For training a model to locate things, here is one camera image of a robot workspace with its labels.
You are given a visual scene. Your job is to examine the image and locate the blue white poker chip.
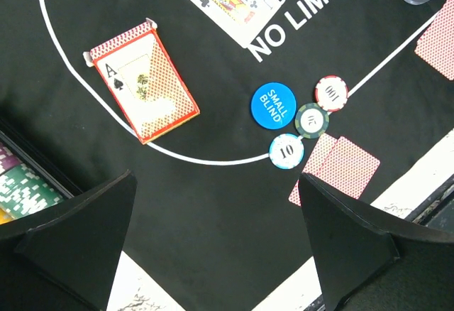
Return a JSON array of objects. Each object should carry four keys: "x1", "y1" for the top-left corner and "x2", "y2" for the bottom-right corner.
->
[{"x1": 269, "y1": 133, "x2": 304, "y2": 170}]

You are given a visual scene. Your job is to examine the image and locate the blue small blind button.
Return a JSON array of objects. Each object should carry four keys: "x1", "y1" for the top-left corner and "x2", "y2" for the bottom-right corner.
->
[{"x1": 250, "y1": 82, "x2": 297, "y2": 130}]

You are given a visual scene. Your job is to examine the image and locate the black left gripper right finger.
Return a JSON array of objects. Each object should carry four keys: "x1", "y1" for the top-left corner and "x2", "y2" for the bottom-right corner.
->
[{"x1": 299, "y1": 173, "x2": 453, "y2": 310}]

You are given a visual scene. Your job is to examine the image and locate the black aluminium chip case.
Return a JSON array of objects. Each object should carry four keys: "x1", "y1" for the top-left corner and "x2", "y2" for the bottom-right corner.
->
[{"x1": 1, "y1": 117, "x2": 83, "y2": 198}]

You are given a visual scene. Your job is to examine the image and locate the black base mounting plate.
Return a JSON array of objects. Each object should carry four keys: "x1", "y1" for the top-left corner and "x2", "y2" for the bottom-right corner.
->
[{"x1": 404, "y1": 176, "x2": 453, "y2": 233}]

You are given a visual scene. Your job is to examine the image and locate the red white poker chip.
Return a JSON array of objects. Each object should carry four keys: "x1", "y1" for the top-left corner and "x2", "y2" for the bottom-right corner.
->
[{"x1": 314, "y1": 75, "x2": 348, "y2": 112}]

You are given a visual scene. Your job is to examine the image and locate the red playing card box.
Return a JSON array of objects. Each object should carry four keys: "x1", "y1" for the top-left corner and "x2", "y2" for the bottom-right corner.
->
[{"x1": 83, "y1": 18, "x2": 200, "y2": 144}]

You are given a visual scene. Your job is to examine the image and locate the red backed playing card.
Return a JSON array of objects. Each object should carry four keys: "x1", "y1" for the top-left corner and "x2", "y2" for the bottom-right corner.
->
[
  {"x1": 288, "y1": 133, "x2": 338, "y2": 207},
  {"x1": 316, "y1": 136, "x2": 380, "y2": 199},
  {"x1": 414, "y1": 0, "x2": 453, "y2": 81}
]

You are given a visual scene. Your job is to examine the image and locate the yellow white chip stack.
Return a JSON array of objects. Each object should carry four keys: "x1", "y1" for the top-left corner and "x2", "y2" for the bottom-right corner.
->
[{"x1": 0, "y1": 209, "x2": 14, "y2": 224}]

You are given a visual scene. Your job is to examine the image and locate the black poker table mat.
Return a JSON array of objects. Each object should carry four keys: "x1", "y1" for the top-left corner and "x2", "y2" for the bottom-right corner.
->
[{"x1": 1, "y1": 0, "x2": 453, "y2": 310}]

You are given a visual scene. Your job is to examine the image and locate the green white poker chip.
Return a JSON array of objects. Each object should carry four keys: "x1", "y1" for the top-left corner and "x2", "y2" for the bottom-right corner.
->
[{"x1": 294, "y1": 103, "x2": 329, "y2": 139}]

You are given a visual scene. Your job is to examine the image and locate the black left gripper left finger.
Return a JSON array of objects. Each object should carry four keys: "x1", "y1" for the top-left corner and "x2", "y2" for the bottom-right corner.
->
[{"x1": 1, "y1": 171, "x2": 137, "y2": 310}]

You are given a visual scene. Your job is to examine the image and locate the pink green chip stack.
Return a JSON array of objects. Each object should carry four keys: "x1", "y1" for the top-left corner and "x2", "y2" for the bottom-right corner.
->
[{"x1": 1, "y1": 143, "x2": 63, "y2": 219}]

